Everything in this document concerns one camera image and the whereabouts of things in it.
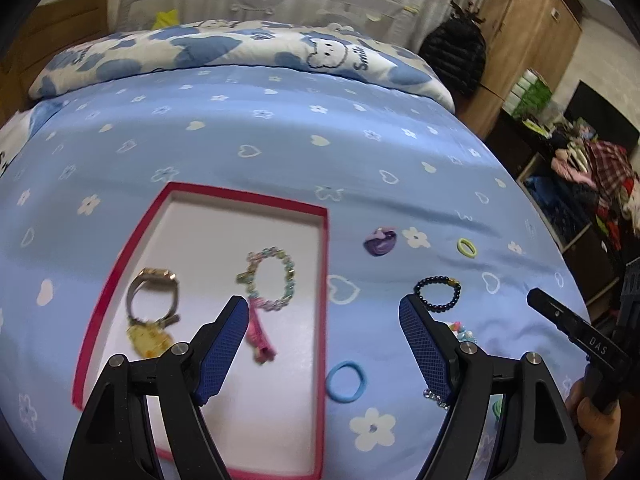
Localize grey bed guard rail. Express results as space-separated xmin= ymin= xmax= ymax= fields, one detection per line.
xmin=115 ymin=0 xmax=419 ymax=46

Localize yellow green hair claw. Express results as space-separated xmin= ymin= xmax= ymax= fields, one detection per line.
xmin=127 ymin=322 xmax=174 ymax=359

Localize white blue pillow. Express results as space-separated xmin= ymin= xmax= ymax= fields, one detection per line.
xmin=0 ymin=103 xmax=60 ymax=174

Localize blue white cloud duvet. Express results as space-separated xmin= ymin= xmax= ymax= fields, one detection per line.
xmin=28 ymin=20 xmax=454 ymax=112

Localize pink hair clip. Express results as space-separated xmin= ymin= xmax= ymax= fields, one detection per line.
xmin=245 ymin=298 xmax=277 ymax=364

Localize right hand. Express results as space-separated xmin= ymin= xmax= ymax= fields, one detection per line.
xmin=565 ymin=378 xmax=622 ymax=480

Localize purple hair tie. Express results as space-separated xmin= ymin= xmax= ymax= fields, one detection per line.
xmin=362 ymin=226 xmax=399 ymax=258

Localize rhinestone hair clip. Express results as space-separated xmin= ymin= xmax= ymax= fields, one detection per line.
xmin=423 ymin=388 xmax=451 ymax=411

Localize wooden wardrobe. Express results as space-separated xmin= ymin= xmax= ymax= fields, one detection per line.
xmin=457 ymin=0 xmax=582 ymax=139

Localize blue hair tie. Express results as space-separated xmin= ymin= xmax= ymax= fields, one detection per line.
xmin=324 ymin=360 xmax=369 ymax=404

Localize yellow star toy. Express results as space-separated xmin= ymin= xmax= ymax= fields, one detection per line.
xmin=152 ymin=9 xmax=180 ymax=30

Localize wooden headboard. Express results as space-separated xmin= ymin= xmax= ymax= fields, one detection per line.
xmin=0 ymin=0 xmax=108 ymax=125

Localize black beaded bracelet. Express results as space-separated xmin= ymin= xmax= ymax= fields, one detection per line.
xmin=412 ymin=275 xmax=463 ymax=314

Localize light blue bed sheet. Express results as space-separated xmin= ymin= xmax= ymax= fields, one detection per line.
xmin=1 ymin=66 xmax=586 ymax=479

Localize green tissue packs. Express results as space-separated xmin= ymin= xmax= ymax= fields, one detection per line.
xmin=502 ymin=70 xmax=552 ymax=119

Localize black monitor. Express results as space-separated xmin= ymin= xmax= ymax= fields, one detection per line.
xmin=563 ymin=80 xmax=639 ymax=154

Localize pile of clothes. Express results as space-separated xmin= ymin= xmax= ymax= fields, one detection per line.
xmin=523 ymin=124 xmax=639 ymax=252

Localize red shallow tray box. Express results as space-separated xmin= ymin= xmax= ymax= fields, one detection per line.
xmin=71 ymin=181 xmax=331 ymax=480

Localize pastel beaded bracelet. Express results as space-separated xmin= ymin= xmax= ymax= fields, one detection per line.
xmin=236 ymin=246 xmax=298 ymax=312

